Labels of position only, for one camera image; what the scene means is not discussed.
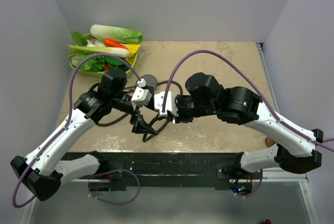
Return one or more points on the green plastic tray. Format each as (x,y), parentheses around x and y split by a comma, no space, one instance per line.
(86,45)

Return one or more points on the toy leaf dark green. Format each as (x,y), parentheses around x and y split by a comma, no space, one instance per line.
(79,38)

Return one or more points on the right side aluminium rail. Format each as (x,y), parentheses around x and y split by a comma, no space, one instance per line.
(269,83)

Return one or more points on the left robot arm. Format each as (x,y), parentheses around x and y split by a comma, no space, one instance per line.
(43,172)

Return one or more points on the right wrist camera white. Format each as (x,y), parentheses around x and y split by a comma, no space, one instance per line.
(163,107)

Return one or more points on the aluminium frame rail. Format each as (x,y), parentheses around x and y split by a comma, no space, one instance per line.
(281,198)

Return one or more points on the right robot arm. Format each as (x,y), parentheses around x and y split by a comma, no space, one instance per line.
(294,149)

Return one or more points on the grey shower head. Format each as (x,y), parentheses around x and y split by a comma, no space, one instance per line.
(150,80)

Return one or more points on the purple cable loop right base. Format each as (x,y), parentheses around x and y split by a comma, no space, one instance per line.
(254,190)

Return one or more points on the toy tomato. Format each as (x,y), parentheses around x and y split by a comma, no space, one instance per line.
(106,67)

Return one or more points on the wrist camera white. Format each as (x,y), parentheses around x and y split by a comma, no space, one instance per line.
(163,107)
(142,95)

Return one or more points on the toy spinach leaves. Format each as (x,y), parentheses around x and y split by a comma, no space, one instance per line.
(115,63)

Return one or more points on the toy carrot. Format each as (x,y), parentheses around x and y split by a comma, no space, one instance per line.
(113,44)

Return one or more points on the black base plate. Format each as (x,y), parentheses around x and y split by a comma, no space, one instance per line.
(181,169)

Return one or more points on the toy leek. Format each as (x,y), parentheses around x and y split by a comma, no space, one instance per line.
(120,52)

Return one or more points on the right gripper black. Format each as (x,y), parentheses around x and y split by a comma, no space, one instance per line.
(180,116)

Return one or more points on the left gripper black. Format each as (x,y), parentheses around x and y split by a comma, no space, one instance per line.
(140,125)

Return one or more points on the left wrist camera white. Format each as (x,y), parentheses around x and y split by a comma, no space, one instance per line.
(142,95)

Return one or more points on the brown tin can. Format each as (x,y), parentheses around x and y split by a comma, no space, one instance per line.
(269,142)

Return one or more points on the toy green lettuce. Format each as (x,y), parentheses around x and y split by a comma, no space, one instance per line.
(95,64)

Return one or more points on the toy yellow corn husk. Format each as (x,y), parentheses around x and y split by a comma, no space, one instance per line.
(133,52)

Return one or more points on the toy napa cabbage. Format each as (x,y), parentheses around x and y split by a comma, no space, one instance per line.
(121,35)

